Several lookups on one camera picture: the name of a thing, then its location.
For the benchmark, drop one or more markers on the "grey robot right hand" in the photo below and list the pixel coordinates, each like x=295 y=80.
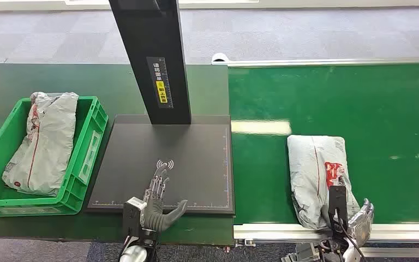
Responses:
x=362 y=224

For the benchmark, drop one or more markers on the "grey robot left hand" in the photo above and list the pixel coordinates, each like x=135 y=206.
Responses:
x=155 y=217

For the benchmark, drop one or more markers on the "grey package with red print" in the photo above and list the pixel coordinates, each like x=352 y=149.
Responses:
x=310 y=173

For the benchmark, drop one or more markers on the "black weighing device platform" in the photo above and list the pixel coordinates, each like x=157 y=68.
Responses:
x=195 y=173

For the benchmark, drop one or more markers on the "green plastic crate basket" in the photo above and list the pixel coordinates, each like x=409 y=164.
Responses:
x=86 y=166

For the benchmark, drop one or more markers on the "plain grey mailer package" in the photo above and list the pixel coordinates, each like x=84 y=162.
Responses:
x=47 y=144

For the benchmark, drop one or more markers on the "black weighing device column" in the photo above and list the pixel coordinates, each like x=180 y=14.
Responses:
x=148 y=36

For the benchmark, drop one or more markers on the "aluminium conveyor lower beam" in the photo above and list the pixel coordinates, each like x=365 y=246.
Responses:
x=401 y=252

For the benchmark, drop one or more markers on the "green conveyor belt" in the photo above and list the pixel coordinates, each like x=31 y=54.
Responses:
x=375 y=108

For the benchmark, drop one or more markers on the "black yellow column label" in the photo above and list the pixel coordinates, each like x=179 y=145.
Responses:
x=160 y=86

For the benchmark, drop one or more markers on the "white conveyor end cap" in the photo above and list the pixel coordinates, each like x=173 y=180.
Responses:
x=219 y=57

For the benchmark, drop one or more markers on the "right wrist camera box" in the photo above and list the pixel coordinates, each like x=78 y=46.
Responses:
x=337 y=202

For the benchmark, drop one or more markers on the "aluminium conveyor side rail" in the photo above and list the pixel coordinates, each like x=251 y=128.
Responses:
x=404 y=231
x=321 y=62

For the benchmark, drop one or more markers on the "metal conveyor bracket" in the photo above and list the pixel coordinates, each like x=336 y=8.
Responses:
x=245 y=243

